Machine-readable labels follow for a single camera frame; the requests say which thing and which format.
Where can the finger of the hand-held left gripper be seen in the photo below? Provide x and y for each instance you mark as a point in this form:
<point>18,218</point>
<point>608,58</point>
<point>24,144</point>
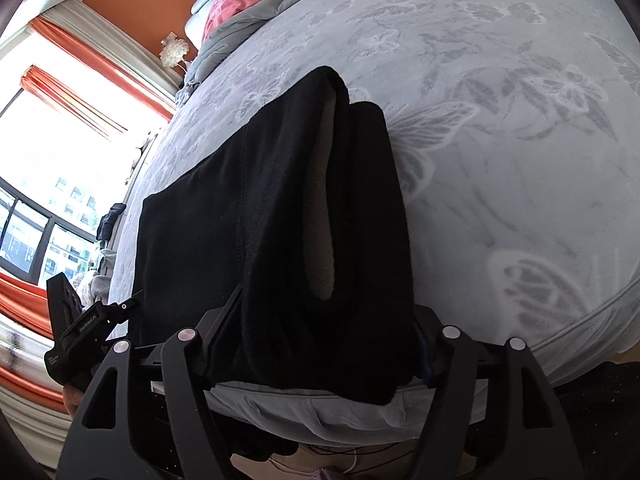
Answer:
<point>127,304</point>

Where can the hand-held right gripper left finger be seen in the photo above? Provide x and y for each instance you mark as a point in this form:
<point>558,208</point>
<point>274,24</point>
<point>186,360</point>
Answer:
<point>220,320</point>

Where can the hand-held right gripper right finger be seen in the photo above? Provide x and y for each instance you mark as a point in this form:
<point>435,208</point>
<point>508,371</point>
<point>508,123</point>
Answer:
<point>430,355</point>

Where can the black pants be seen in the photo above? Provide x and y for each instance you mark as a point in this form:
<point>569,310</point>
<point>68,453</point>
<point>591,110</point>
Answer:
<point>280,210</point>

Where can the person's left hand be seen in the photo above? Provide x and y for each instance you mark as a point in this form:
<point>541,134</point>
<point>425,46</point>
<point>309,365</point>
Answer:
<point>72,401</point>

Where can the dark cloth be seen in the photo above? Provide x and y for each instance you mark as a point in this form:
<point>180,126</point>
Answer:
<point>107,220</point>

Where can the window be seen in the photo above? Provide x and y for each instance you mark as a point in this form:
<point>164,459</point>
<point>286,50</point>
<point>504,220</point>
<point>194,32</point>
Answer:
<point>40,225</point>

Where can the bed with butterfly sheet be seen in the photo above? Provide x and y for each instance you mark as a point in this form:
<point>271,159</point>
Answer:
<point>500,160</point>

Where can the orange curtain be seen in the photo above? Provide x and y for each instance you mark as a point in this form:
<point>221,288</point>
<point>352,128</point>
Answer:
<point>100,60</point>

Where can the white feather lamp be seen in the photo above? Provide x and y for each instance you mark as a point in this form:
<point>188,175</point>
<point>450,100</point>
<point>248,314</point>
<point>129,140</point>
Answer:
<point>174,51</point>

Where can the white curtain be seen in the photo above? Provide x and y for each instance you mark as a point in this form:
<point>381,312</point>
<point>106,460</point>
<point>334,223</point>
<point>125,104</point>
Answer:
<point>110,35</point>

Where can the grey duvet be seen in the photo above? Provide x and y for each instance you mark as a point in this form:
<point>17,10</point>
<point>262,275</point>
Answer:
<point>240,25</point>

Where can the light blue pillow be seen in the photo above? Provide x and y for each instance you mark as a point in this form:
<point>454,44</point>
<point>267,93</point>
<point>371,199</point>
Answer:
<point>196,16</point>

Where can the pink pillow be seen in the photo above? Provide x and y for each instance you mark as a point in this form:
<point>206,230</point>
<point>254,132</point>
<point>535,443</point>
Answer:
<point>235,0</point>

